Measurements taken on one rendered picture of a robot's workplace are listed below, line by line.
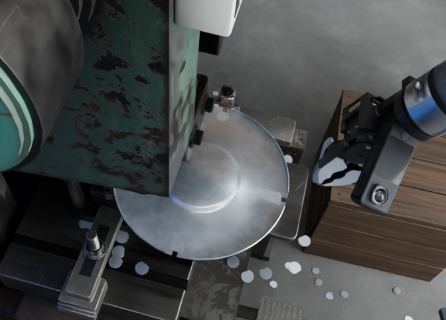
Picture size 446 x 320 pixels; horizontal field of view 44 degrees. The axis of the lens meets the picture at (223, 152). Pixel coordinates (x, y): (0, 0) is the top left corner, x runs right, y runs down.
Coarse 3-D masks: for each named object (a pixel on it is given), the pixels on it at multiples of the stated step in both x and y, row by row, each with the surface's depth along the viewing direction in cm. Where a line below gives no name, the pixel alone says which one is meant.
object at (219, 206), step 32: (224, 128) 96; (256, 128) 96; (192, 160) 91; (224, 160) 92; (256, 160) 93; (128, 192) 88; (192, 192) 88; (224, 192) 89; (256, 192) 90; (288, 192) 90; (128, 224) 85; (160, 224) 86; (192, 224) 86; (224, 224) 86; (256, 224) 87; (192, 256) 83; (224, 256) 83
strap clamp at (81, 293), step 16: (112, 208) 89; (96, 224) 88; (112, 224) 88; (96, 240) 82; (112, 240) 87; (80, 256) 85; (96, 256) 85; (80, 272) 83; (96, 272) 83; (64, 288) 84; (80, 288) 82; (96, 288) 84; (64, 304) 83; (80, 304) 83; (96, 304) 83
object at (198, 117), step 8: (200, 80) 77; (200, 88) 76; (200, 96) 75; (200, 104) 76; (208, 104) 79; (200, 112) 78; (208, 112) 80; (200, 120) 80; (200, 136) 75; (192, 144) 77; (200, 144) 76; (184, 160) 79
